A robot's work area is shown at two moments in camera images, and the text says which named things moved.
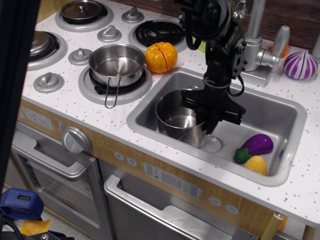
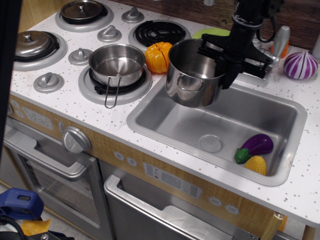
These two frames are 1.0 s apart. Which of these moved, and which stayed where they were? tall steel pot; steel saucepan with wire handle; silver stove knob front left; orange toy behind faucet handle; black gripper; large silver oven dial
Moved: tall steel pot; black gripper
Stayed: large silver oven dial; silver stove knob front left; orange toy behind faucet handle; steel saucepan with wire handle
